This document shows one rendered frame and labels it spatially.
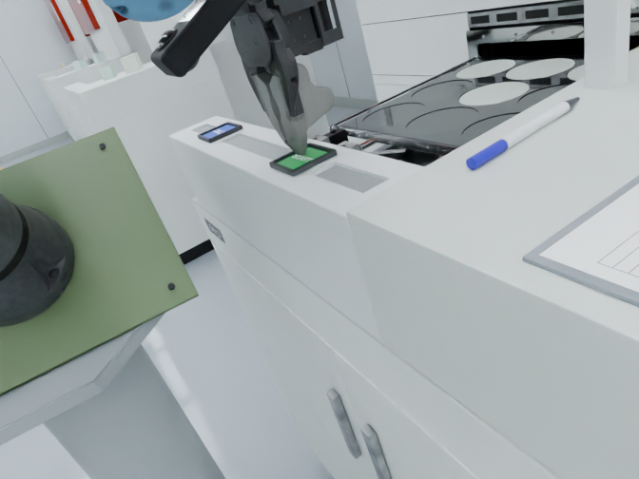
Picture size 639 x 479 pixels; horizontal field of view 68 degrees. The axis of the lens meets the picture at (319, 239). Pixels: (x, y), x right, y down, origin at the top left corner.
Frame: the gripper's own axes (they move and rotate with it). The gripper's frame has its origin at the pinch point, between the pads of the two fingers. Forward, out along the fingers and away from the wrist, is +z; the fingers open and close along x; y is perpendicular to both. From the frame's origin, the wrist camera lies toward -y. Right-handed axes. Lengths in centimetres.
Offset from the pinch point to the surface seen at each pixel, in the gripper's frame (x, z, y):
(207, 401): 89, 98, -21
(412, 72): 49, 13, 58
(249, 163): 7.2, 2.1, -2.8
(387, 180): -13.0, 2.1, 1.9
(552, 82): -0.2, 8.1, 42.0
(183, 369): 112, 98, -22
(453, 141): -1.2, 8.1, 20.8
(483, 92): 7.9, 8.2, 36.9
